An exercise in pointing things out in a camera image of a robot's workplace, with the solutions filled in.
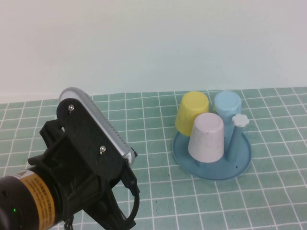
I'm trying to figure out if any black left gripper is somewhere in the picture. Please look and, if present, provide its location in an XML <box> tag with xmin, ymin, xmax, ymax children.
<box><xmin>27</xmin><ymin>119</ymin><xmax>137</xmax><ymax>229</ymax></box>

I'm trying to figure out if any black left camera mount bracket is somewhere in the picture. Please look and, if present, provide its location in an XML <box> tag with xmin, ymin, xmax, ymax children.
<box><xmin>56</xmin><ymin>98</ymin><xmax>127</xmax><ymax>181</ymax></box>

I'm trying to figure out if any light blue plastic cup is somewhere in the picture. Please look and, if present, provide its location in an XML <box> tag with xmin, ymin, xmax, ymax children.
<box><xmin>212</xmin><ymin>90</ymin><xmax>242</xmax><ymax>125</ymax></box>

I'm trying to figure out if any black camera cable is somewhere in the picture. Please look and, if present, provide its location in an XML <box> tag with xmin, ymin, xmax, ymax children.
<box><xmin>121</xmin><ymin>162</ymin><xmax>142</xmax><ymax>223</ymax></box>

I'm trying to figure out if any yellow plastic cup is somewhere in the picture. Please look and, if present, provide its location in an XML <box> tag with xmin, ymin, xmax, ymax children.
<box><xmin>174</xmin><ymin>91</ymin><xmax>210</xmax><ymax>137</ymax></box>

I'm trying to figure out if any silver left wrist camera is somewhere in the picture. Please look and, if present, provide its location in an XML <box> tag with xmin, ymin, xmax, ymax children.
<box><xmin>59</xmin><ymin>87</ymin><xmax>135</xmax><ymax>166</ymax></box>

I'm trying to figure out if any pale pink plastic cup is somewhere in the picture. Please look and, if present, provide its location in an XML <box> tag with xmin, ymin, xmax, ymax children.
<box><xmin>188</xmin><ymin>113</ymin><xmax>225</xmax><ymax>163</ymax></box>

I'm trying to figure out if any blue cup stand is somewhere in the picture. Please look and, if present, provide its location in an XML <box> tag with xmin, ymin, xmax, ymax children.
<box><xmin>172</xmin><ymin>114</ymin><xmax>252</xmax><ymax>181</ymax></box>

